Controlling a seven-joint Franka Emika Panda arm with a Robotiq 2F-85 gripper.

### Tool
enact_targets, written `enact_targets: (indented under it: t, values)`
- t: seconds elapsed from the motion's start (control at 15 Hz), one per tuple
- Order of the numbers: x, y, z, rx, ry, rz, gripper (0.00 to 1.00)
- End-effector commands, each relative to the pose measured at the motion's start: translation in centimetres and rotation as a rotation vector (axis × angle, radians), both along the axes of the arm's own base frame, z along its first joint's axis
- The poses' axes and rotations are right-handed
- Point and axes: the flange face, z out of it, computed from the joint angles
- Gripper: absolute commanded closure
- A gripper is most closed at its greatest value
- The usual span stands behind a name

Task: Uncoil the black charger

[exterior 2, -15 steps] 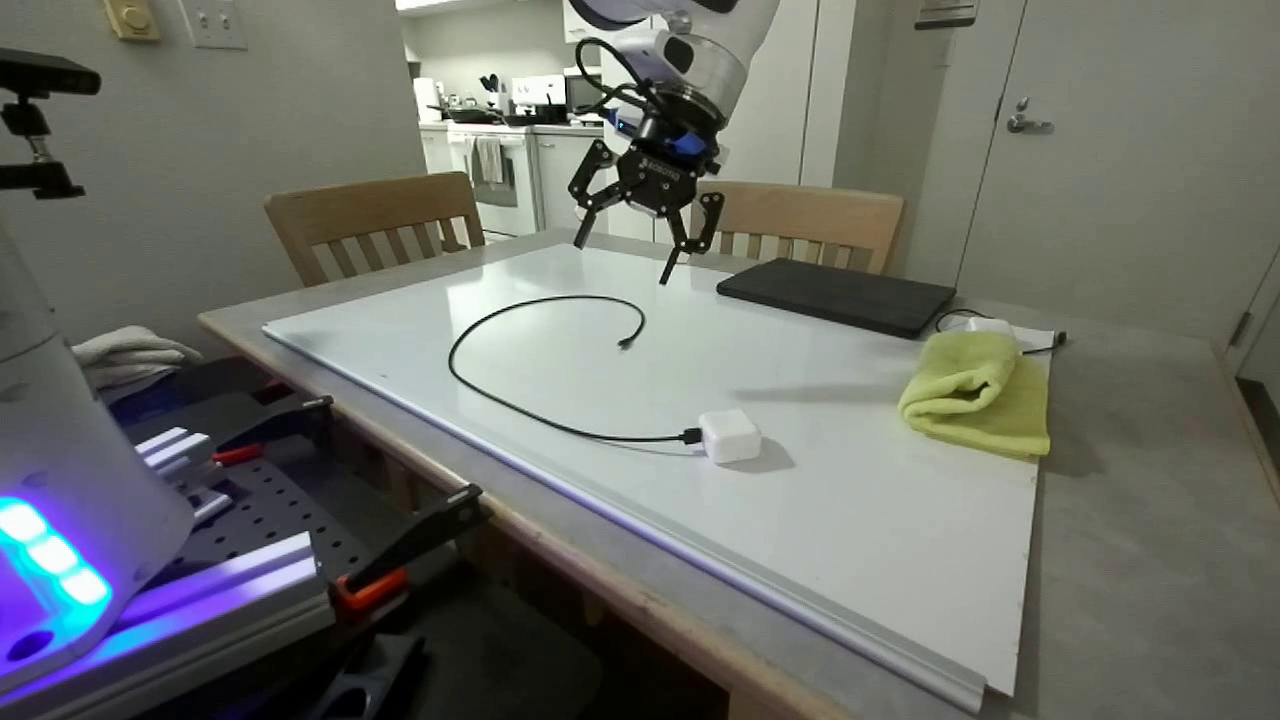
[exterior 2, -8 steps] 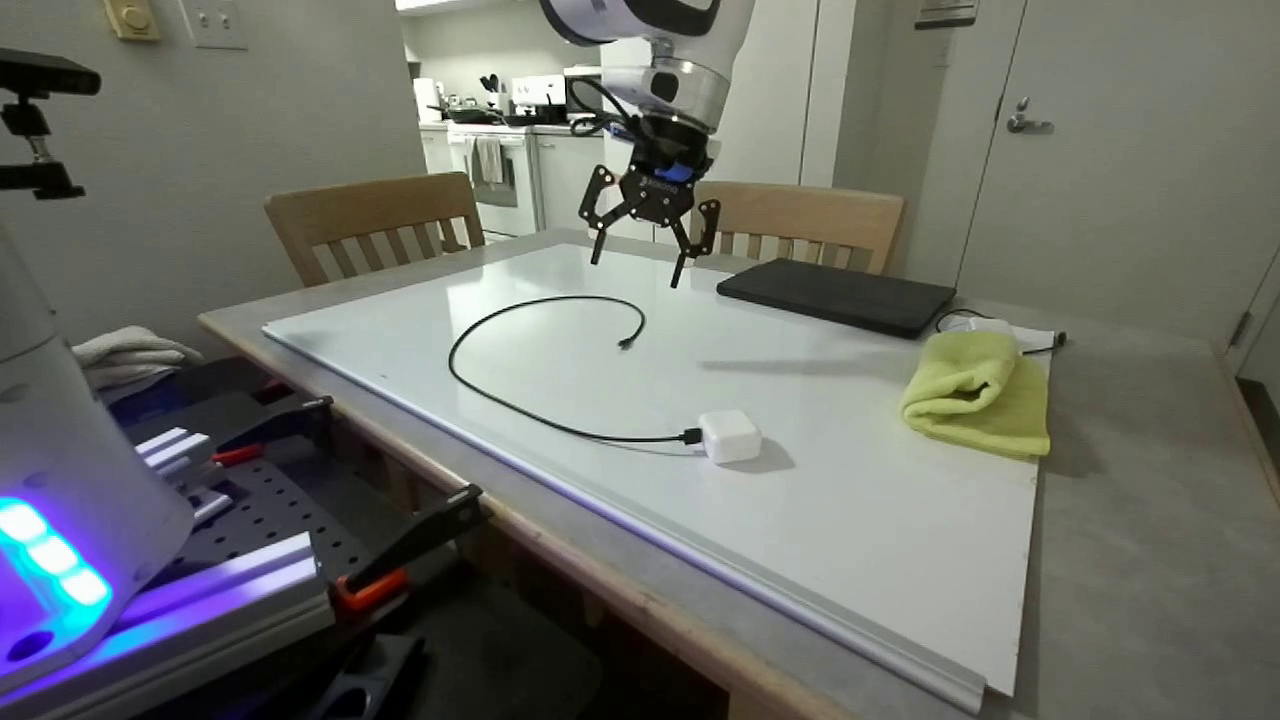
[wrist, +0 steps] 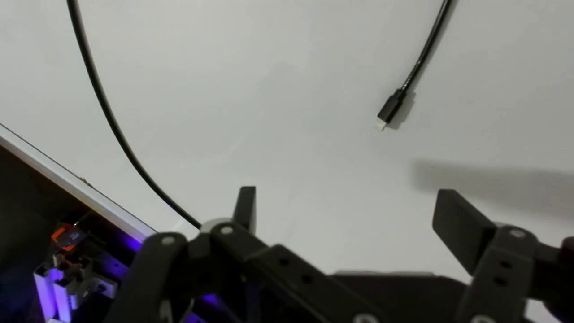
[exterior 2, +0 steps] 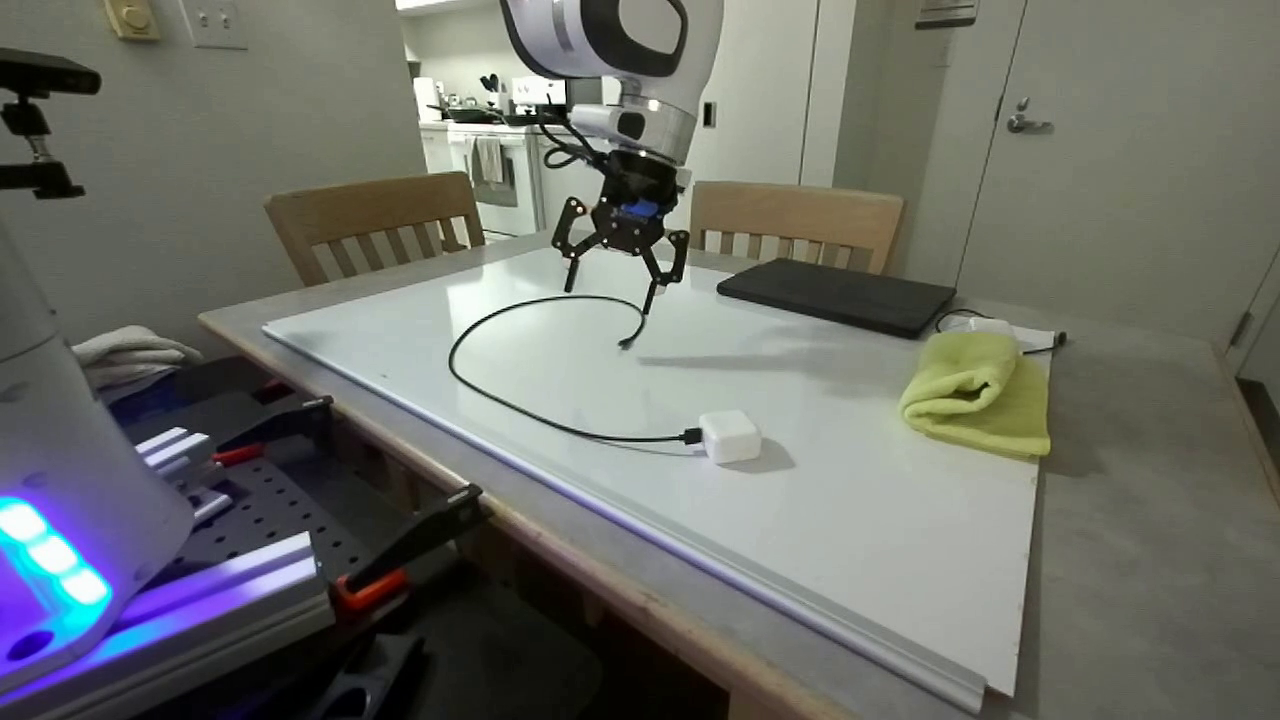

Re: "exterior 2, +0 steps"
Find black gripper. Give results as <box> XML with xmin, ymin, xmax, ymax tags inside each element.
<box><xmin>549</xmin><ymin>156</ymin><xmax>695</xmax><ymax>353</ymax></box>

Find black charger cable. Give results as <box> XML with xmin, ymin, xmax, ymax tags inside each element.
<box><xmin>445</xmin><ymin>294</ymin><xmax>707</xmax><ymax>449</ymax></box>

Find white charger adapter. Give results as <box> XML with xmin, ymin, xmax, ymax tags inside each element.
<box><xmin>695</xmin><ymin>410</ymin><xmax>768</xmax><ymax>474</ymax></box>

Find white kitchen oven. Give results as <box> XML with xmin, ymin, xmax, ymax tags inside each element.
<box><xmin>445</xmin><ymin>120</ymin><xmax>535</xmax><ymax>239</ymax></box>

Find wooden slat-back chair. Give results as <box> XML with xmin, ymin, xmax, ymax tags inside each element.
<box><xmin>260</xmin><ymin>170</ymin><xmax>490</xmax><ymax>294</ymax></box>
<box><xmin>689</xmin><ymin>175</ymin><xmax>913</xmax><ymax>281</ymax></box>

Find white closet doors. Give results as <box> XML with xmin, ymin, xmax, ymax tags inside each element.
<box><xmin>691</xmin><ymin>0</ymin><xmax>819</xmax><ymax>191</ymax></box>

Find black closed laptop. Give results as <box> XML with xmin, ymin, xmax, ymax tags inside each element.
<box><xmin>712</xmin><ymin>257</ymin><xmax>962</xmax><ymax>344</ymax></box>

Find large white board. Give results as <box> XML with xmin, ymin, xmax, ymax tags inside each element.
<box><xmin>260</xmin><ymin>239</ymin><xmax>1063</xmax><ymax>711</ymax></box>

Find small white object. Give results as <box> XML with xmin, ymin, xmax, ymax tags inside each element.
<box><xmin>938</xmin><ymin>313</ymin><xmax>1024</xmax><ymax>339</ymax></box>

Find yellow folded cloth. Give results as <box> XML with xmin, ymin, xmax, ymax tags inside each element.
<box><xmin>892</xmin><ymin>328</ymin><xmax>1057</xmax><ymax>463</ymax></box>

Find short aluminium extrusion pieces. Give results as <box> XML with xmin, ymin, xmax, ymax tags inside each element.
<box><xmin>134</xmin><ymin>421</ymin><xmax>216</xmax><ymax>482</ymax></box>

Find white cloth bundle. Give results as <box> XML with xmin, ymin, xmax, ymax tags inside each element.
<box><xmin>72</xmin><ymin>323</ymin><xmax>209</xmax><ymax>399</ymax></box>

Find grey room door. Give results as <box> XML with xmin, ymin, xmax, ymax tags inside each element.
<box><xmin>956</xmin><ymin>0</ymin><xmax>1280</xmax><ymax>353</ymax></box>

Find white base with blue lights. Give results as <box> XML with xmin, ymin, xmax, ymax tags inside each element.
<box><xmin>0</xmin><ymin>215</ymin><xmax>202</xmax><ymax>706</ymax></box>

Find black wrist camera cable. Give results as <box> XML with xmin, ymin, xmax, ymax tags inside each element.
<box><xmin>535</xmin><ymin>110</ymin><xmax>596</xmax><ymax>175</ymax></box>

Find orange-handled black clamp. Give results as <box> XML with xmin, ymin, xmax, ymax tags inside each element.
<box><xmin>329</xmin><ymin>482</ymin><xmax>490</xmax><ymax>629</ymax></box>
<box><xmin>209</xmin><ymin>441</ymin><xmax>268</xmax><ymax>474</ymax></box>

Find small wall sign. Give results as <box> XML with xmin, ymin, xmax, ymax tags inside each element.
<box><xmin>916</xmin><ymin>0</ymin><xmax>985</xmax><ymax>32</ymax></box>

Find metal lever door handle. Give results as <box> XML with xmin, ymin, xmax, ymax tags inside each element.
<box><xmin>1003</xmin><ymin>96</ymin><xmax>1057</xmax><ymax>135</ymax></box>

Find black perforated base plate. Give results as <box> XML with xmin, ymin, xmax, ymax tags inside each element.
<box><xmin>171</xmin><ymin>454</ymin><xmax>404</xmax><ymax>593</ymax></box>

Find white light switch plate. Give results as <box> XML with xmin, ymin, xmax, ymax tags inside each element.
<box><xmin>176</xmin><ymin>0</ymin><xmax>253</xmax><ymax>56</ymax></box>

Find long aluminium extrusion rail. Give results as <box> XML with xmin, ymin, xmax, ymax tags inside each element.
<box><xmin>0</xmin><ymin>529</ymin><xmax>338</xmax><ymax>720</ymax></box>

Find beige wall thermostat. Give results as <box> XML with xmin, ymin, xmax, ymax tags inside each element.
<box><xmin>100</xmin><ymin>0</ymin><xmax>168</xmax><ymax>47</ymax></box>

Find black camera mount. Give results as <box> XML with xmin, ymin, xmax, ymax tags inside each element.
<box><xmin>0</xmin><ymin>47</ymin><xmax>107</xmax><ymax>206</ymax></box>

